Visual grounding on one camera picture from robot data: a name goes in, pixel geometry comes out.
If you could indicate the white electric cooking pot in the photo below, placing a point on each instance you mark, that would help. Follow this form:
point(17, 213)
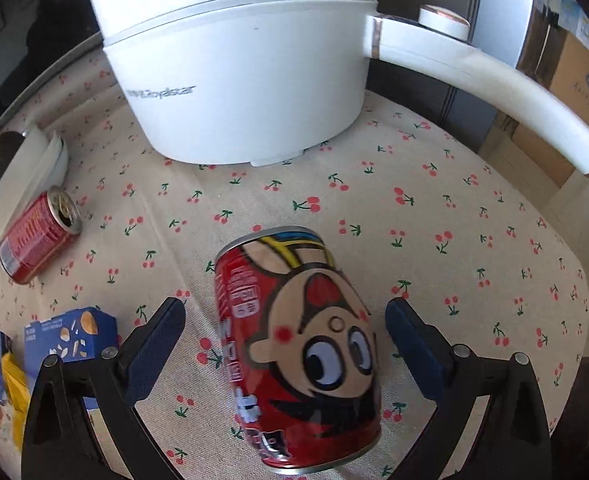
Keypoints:
point(234, 60)

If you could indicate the white plate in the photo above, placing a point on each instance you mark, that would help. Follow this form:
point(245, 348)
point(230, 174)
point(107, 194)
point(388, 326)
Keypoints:
point(54, 160)
point(64, 165)

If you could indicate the cherry print tablecloth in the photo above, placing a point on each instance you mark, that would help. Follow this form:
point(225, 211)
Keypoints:
point(424, 240)

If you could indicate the white ceramic bowl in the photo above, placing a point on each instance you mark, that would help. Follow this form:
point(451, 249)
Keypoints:
point(17, 195)

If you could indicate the red cartoon drink can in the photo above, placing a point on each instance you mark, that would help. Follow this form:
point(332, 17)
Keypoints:
point(294, 350)

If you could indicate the yellow sponge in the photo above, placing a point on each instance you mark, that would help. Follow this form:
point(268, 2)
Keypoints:
point(14, 390)

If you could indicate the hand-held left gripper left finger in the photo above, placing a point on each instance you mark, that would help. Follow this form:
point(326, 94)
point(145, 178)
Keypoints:
point(157, 355)

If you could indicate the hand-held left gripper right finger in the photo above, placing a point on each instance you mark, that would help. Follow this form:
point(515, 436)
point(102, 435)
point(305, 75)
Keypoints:
point(417, 355)

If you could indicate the grey refrigerator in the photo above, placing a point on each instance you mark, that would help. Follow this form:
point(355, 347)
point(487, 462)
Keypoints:
point(499, 0)

